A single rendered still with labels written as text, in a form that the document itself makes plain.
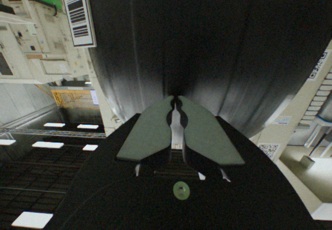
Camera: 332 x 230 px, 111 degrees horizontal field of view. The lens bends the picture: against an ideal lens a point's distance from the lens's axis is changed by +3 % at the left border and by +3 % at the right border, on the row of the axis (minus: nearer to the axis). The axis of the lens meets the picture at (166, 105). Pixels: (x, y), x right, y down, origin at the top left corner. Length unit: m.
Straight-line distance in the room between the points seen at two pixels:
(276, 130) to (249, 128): 0.32
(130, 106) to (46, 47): 4.62
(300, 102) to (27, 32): 5.14
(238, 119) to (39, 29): 4.77
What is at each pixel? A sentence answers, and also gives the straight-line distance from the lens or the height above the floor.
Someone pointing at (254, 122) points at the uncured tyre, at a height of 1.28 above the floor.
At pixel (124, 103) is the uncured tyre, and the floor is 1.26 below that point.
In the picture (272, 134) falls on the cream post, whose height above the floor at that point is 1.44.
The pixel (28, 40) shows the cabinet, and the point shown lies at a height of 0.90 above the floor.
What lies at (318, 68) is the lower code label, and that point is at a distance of 0.49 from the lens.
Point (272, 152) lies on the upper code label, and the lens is 0.58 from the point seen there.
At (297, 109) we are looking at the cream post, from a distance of 0.52.
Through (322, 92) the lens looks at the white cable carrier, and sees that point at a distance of 0.55.
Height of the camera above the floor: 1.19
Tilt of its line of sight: 24 degrees up
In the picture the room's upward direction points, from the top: 179 degrees counter-clockwise
